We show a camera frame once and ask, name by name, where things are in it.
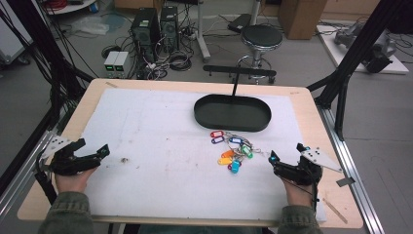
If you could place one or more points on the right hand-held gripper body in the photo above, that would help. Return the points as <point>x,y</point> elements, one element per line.
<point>300,172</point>

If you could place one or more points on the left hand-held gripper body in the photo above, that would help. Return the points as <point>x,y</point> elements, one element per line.
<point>69,164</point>

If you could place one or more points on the person's left hand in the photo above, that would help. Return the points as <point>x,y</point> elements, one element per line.
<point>74,182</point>

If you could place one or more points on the person's right hand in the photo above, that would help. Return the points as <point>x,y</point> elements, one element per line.
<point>298,194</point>

